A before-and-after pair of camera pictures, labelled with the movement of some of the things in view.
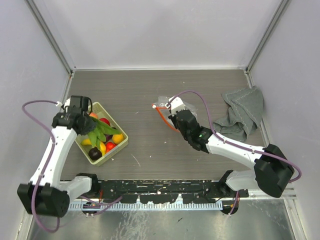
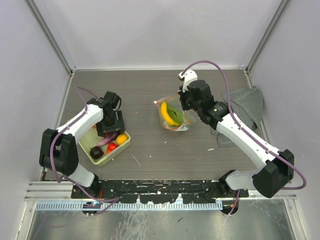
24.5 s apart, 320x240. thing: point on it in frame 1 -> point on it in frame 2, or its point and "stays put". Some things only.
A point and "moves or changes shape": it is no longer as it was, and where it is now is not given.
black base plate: x=169 y=191 stays put
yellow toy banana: x=88 y=142 -> x=167 y=117
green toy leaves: x=100 y=132 moves or changes shape
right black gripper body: x=186 y=136 -> x=187 y=102
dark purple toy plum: x=94 y=153 stays put
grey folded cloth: x=245 y=112 stays put
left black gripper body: x=89 y=125 -> x=113 y=123
